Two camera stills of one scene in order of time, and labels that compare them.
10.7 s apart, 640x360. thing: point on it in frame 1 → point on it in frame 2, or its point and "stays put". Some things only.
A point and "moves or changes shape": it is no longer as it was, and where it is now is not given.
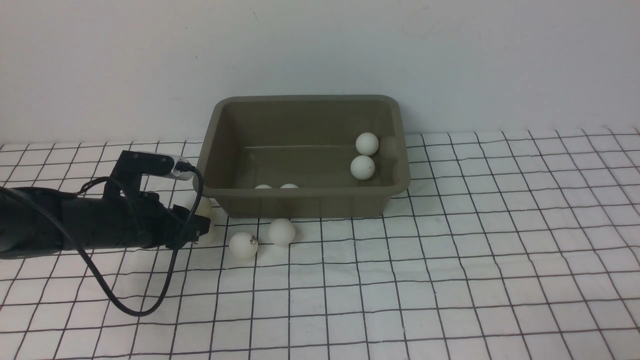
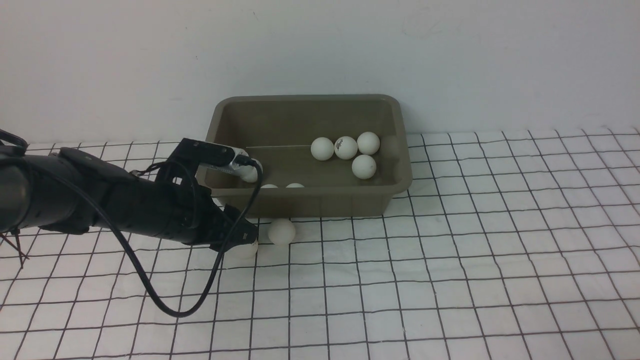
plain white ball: (367, 144) stays put
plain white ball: (204, 207) moves or changes shape
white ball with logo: (208, 239) moves or changes shape
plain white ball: (281, 232) stays put
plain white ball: (362, 167) stays put
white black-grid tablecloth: (506, 245) stays put
